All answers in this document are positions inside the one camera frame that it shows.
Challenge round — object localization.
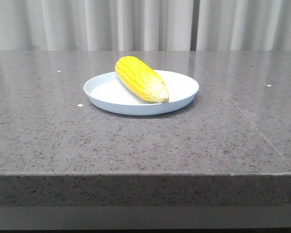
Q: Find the white pleated curtain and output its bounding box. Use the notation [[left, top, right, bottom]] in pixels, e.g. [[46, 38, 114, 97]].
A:
[[0, 0, 291, 51]]

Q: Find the light blue round plate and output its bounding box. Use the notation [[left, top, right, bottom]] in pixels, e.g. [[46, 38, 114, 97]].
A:
[[83, 69, 200, 116]]

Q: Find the yellow corn cob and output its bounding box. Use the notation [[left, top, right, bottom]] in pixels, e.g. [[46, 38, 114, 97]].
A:
[[115, 56, 169, 103]]

